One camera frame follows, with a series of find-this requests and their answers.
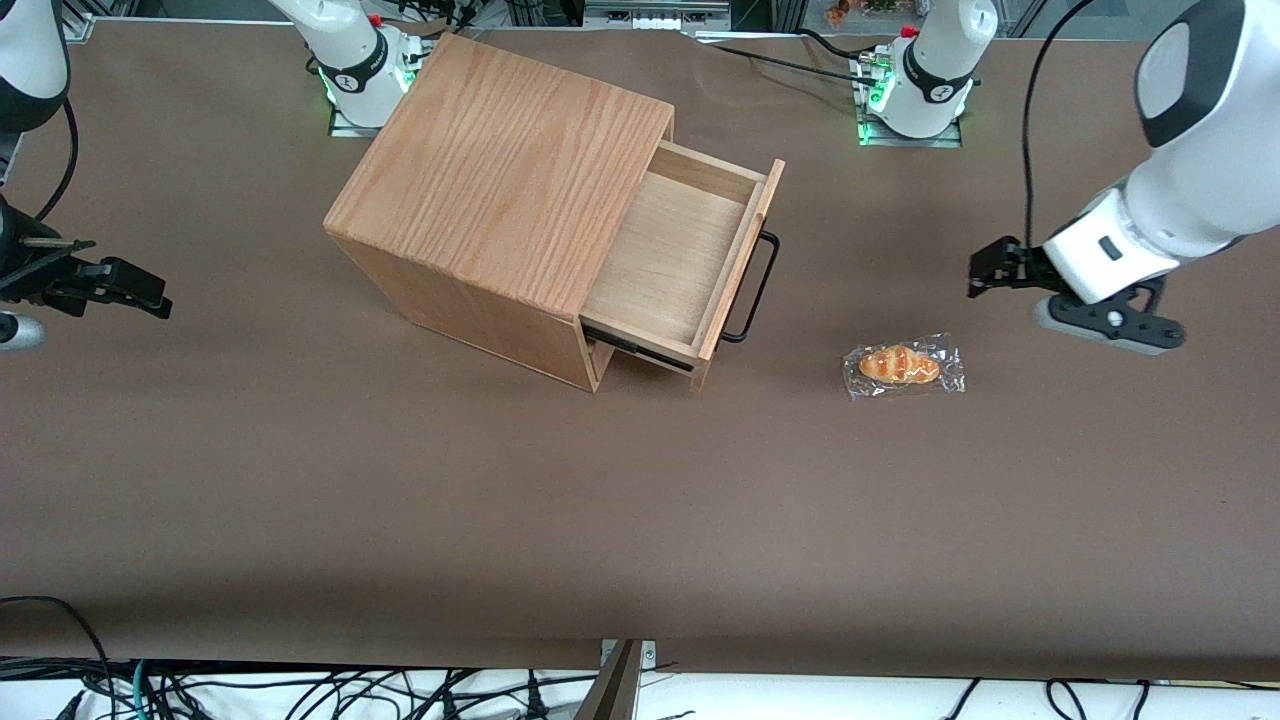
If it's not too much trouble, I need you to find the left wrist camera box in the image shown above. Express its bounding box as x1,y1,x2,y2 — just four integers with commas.
1033,285,1188,356

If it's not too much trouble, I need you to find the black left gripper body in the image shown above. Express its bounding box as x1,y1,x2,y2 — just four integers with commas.
1005,238,1061,293

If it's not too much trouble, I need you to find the looping black floor cable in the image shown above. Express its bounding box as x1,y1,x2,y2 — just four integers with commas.
0,596,116,701

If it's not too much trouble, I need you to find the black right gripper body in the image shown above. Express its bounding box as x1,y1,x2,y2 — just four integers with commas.
0,197,98,304

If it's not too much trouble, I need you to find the metal table bracket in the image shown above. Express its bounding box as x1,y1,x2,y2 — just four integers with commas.
575,638,657,720

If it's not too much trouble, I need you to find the grey power strip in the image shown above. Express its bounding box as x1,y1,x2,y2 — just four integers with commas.
584,0,733,29

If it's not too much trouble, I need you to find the wrapped bread roll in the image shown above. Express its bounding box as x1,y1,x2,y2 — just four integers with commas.
842,333,967,402

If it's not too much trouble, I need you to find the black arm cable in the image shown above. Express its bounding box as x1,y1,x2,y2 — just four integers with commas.
1019,0,1097,247
35,95,81,221

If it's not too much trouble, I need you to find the wooden drawer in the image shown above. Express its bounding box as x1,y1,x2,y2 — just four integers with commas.
580,140,787,393

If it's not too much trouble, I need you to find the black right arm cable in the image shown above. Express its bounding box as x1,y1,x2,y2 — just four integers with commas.
35,95,81,221

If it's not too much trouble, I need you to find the black metal drawer handle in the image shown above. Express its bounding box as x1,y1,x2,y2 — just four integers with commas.
719,229,782,345

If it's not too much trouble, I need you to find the wooden drawer cabinet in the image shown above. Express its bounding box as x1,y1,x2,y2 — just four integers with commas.
323,32,676,393

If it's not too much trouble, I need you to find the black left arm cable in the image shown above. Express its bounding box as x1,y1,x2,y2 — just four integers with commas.
1019,0,1097,247

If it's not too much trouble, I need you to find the long black table cable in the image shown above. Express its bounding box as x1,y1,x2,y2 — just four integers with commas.
698,40,867,81

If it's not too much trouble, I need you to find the short black table cable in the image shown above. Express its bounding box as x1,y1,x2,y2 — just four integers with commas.
795,27,873,61

